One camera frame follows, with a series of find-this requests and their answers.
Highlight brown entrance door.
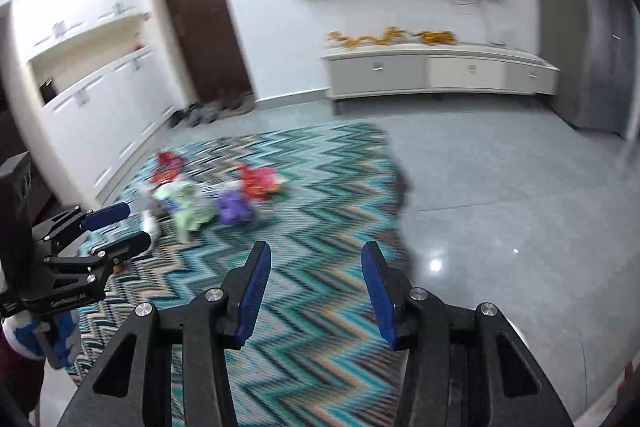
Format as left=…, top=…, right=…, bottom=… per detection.
left=165, top=0, right=253, bottom=103

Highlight zigzag patterned rug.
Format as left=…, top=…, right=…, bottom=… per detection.
left=70, top=121, right=409, bottom=426

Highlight red snack bag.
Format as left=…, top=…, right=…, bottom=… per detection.
left=151, top=150, right=186, bottom=185

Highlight grey slippers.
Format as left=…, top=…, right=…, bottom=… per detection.
left=168, top=103, right=219, bottom=128

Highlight white shoe cabinet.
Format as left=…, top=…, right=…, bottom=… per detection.
left=26, top=12, right=181, bottom=200

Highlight black bag on shelf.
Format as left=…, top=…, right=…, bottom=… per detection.
left=39, top=77, right=58, bottom=104

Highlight white TV console cabinet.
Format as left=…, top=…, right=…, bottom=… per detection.
left=323, top=43, right=560, bottom=103

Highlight grey refrigerator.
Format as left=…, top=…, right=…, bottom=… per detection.
left=539, top=0, right=637, bottom=136

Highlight golden dragon ornament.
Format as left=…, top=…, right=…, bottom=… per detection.
left=326, top=26, right=416, bottom=49

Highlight pink red wrapper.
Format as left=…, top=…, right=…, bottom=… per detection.
left=240, top=164, right=286, bottom=202

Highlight purple plastic bag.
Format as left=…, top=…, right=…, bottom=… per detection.
left=217, top=188, right=255, bottom=225

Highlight brown shoes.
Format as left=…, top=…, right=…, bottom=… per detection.
left=218, top=92, right=255, bottom=117

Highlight white printed plastic bag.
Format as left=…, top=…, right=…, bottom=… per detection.
left=152, top=179, right=218, bottom=244

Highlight golden tiger ornament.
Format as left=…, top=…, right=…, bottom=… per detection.
left=416, top=30, right=457, bottom=46

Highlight gloved left hand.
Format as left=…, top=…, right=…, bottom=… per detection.
left=2, top=310, right=81, bottom=369

